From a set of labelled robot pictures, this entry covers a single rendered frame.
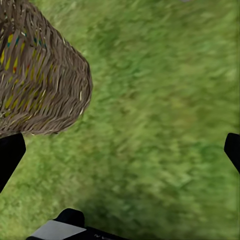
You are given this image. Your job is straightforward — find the wicker basket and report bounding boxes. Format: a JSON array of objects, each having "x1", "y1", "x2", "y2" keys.
[{"x1": 0, "y1": 0, "x2": 94, "y2": 139}]

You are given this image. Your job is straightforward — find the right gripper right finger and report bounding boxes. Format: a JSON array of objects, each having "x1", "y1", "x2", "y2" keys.
[{"x1": 224, "y1": 133, "x2": 240, "y2": 173}]

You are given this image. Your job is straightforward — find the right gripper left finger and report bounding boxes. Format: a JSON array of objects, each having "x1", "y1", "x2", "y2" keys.
[{"x1": 0, "y1": 133, "x2": 26, "y2": 193}]

